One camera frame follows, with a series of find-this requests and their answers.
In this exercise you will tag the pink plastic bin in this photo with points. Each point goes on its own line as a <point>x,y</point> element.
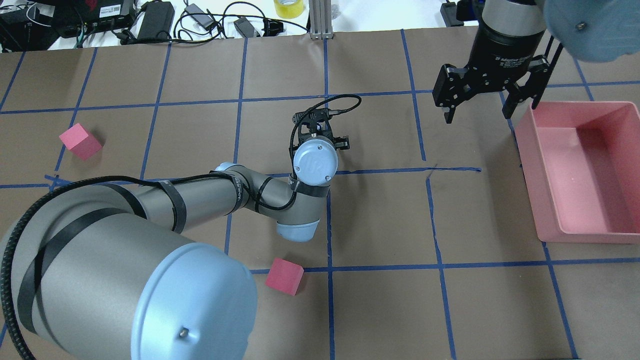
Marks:
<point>581,162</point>

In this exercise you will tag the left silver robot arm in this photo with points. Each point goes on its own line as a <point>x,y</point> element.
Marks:
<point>100,267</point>

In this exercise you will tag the black power brick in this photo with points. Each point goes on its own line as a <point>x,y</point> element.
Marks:
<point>157,19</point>

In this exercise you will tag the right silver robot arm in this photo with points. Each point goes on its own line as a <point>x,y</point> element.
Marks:
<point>594,31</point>

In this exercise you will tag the pink cube centre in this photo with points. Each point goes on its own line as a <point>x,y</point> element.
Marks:
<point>284,276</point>

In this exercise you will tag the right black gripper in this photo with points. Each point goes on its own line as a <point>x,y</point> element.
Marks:
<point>505,51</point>

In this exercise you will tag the pink cube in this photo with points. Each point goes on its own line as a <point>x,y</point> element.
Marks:
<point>82,143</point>
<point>284,276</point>

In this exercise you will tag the pink cube far side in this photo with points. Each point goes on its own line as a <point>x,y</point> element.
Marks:
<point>82,143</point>

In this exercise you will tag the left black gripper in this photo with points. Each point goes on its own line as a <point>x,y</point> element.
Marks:
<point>342,143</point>

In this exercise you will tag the aluminium frame post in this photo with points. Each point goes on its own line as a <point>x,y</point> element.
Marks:
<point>320,19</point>

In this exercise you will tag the black laptop charger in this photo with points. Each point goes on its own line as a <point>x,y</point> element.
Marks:
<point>245,28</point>

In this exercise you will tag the yellow tape roll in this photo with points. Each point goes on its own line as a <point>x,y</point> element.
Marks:
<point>289,9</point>

